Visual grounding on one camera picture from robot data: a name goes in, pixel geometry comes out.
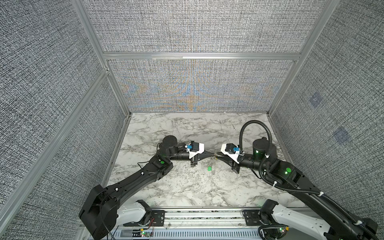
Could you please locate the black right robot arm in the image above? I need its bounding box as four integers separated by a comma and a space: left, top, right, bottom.
217, 137, 378, 240

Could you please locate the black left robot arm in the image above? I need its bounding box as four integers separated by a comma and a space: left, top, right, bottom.
79, 135, 215, 240

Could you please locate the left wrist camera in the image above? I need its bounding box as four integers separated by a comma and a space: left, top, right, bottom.
185, 141, 205, 159

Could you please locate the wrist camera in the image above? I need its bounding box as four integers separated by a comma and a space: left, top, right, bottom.
185, 141, 205, 159
221, 143, 241, 164

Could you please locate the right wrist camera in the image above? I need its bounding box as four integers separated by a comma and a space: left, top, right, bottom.
221, 143, 241, 164

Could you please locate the black corrugated cable conduit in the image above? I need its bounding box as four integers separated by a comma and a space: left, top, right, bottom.
239, 119, 379, 240

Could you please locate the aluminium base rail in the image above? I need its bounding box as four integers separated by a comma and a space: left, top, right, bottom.
77, 206, 319, 232

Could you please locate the grey slotted cable duct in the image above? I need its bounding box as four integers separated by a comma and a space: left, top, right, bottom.
104, 229, 260, 240

